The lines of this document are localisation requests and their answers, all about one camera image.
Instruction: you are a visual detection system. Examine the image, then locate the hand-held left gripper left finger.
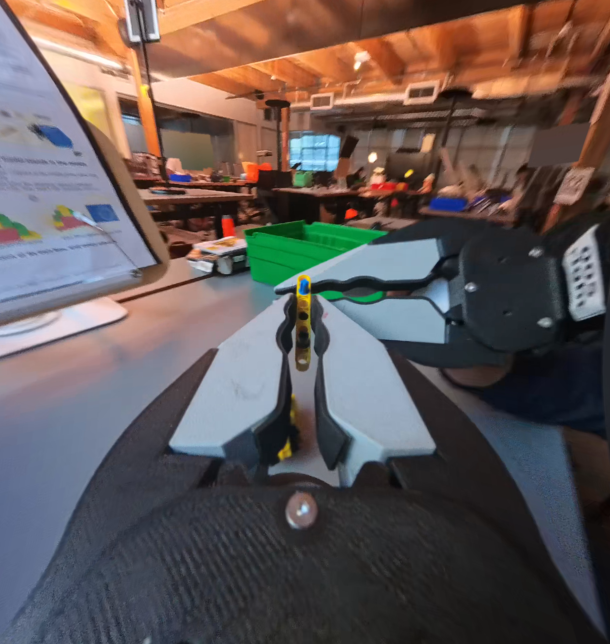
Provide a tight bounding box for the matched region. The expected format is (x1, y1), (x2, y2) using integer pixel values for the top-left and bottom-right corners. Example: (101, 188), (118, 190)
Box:
(169, 294), (298, 466)

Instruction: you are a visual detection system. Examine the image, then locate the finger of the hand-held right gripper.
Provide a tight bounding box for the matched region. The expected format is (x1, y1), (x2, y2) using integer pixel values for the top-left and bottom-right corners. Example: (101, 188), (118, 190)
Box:
(330, 279), (455, 344)
(275, 239), (457, 296)

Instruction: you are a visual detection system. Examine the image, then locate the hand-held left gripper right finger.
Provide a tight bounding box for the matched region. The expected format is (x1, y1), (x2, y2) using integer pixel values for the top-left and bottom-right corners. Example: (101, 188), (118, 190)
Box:
(312, 296), (437, 488)

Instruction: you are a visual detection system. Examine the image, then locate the yellow lego model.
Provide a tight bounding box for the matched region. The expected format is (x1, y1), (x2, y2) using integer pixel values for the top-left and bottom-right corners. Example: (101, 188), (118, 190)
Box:
(277, 395), (300, 461)

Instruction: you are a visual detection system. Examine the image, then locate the yellow lego beam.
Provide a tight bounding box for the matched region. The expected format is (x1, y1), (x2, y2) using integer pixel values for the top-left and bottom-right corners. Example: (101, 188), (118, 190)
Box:
(295, 274), (313, 372)

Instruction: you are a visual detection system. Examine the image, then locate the green plastic bin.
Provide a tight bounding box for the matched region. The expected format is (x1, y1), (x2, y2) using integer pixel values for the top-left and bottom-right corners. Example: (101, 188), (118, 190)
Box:
(243, 220), (388, 304)

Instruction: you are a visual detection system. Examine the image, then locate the person's right forearm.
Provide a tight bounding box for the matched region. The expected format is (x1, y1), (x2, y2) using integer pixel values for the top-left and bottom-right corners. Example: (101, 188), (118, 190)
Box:
(466, 342), (607, 436)

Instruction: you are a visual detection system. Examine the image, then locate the lego set box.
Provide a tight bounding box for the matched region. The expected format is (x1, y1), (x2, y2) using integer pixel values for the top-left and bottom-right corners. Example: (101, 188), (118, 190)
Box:
(186, 247), (250, 276)

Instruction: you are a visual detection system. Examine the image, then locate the lego instruction booklet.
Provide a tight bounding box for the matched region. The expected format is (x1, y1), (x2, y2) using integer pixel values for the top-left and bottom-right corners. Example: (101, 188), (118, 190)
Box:
(191, 236), (247, 255)

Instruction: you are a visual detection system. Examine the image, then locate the person's right hand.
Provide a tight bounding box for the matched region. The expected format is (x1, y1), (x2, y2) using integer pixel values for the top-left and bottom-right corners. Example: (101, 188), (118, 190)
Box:
(438, 363), (519, 389)

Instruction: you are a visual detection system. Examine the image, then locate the wooden table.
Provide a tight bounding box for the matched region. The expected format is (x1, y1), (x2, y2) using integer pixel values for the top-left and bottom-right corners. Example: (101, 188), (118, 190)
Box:
(139, 186), (255, 237)
(272, 185), (426, 224)

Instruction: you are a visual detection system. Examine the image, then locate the paper notice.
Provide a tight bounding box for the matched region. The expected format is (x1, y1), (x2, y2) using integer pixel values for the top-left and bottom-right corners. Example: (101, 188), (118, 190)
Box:
(554, 166), (595, 204)

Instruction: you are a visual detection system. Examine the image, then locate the window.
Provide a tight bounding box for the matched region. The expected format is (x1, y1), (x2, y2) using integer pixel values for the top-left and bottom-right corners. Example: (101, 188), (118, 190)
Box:
(289, 131), (342, 172)

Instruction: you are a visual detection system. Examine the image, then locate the black floor lamp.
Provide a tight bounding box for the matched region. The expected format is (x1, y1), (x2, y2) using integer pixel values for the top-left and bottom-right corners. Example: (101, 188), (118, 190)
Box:
(265, 98), (291, 172)

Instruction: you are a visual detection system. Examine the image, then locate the instruction sign stand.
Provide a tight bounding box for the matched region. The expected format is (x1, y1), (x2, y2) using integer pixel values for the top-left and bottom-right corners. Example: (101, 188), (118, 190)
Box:
(0, 0), (171, 363)

